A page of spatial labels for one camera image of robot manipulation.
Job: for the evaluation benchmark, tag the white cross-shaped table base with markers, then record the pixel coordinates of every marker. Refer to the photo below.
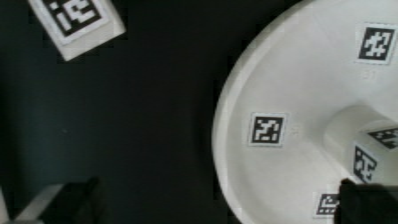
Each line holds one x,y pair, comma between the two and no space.
83,24

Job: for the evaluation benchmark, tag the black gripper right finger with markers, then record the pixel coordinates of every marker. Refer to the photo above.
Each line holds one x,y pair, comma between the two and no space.
367,203

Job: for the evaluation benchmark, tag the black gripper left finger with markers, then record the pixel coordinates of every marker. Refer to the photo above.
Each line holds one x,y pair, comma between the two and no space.
68,204

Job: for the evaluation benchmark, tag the white round table top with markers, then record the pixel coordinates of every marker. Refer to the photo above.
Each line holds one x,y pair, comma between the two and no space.
312,87

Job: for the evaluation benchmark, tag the white cylindrical table leg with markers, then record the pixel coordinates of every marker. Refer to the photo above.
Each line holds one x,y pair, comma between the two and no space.
374,164

